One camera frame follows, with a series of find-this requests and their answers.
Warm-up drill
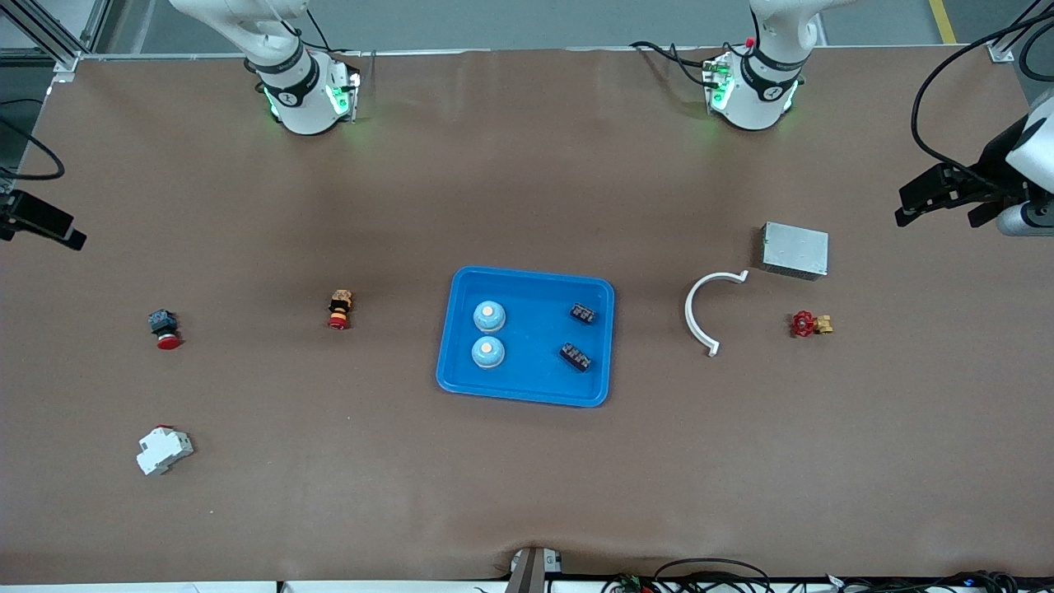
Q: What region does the blue plastic tray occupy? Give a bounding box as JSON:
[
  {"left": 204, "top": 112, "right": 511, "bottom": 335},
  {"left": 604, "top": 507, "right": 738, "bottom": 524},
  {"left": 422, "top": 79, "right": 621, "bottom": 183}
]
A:
[{"left": 436, "top": 265, "right": 616, "bottom": 409}]

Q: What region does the silver metal box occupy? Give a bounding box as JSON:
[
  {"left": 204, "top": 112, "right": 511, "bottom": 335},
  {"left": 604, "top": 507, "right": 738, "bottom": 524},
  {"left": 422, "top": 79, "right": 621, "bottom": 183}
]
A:
[{"left": 760, "top": 222, "right": 829, "bottom": 282}]

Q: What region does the red emergency stop button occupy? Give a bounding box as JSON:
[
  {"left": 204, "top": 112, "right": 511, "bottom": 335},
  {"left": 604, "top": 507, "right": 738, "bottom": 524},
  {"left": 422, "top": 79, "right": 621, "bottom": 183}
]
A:
[{"left": 148, "top": 309, "right": 183, "bottom": 351}]

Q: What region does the white circuit breaker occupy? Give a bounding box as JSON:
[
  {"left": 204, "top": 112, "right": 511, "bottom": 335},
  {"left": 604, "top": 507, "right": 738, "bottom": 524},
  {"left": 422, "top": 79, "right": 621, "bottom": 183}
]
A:
[{"left": 136, "top": 425, "right": 195, "bottom": 477}]

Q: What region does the white curved plastic clamp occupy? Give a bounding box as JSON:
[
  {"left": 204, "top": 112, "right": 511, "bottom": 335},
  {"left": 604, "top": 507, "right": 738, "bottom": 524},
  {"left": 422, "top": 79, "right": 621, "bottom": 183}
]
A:
[{"left": 684, "top": 269, "right": 750, "bottom": 357}]

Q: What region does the brown table cover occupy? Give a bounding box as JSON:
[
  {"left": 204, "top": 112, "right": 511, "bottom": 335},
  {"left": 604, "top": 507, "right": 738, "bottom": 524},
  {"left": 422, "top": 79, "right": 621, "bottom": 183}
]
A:
[{"left": 0, "top": 45, "right": 1054, "bottom": 586}]

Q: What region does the aluminium frame post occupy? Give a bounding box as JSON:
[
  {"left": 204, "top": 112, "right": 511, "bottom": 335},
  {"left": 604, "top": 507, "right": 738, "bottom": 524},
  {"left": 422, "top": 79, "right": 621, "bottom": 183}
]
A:
[
  {"left": 986, "top": 0, "right": 1054, "bottom": 65},
  {"left": 16, "top": 0, "right": 112, "bottom": 83}
]

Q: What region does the black left arm base cable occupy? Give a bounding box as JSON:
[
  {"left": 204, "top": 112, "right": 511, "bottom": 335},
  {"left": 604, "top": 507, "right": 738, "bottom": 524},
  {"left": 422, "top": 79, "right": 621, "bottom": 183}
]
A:
[{"left": 630, "top": 40, "right": 725, "bottom": 87}]

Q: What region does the black arm base cable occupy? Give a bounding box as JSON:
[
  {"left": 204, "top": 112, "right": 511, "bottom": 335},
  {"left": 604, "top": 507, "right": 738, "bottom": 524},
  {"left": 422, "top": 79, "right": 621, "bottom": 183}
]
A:
[
  {"left": 630, "top": 40, "right": 725, "bottom": 87},
  {"left": 280, "top": 0, "right": 363, "bottom": 60}
]

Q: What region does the black right arm base cable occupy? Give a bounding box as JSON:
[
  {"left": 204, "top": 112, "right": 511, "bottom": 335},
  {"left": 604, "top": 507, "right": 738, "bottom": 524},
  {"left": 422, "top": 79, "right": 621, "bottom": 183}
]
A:
[{"left": 280, "top": 0, "right": 363, "bottom": 60}]

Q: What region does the black cable bundle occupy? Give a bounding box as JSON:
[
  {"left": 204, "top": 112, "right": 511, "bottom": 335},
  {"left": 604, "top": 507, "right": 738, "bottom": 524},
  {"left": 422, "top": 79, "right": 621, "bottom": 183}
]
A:
[{"left": 823, "top": 570, "right": 1054, "bottom": 593}]

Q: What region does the black looped cable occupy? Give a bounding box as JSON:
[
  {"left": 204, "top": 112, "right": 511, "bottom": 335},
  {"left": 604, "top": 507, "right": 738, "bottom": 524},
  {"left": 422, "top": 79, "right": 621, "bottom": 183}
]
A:
[{"left": 655, "top": 558, "right": 772, "bottom": 593}]

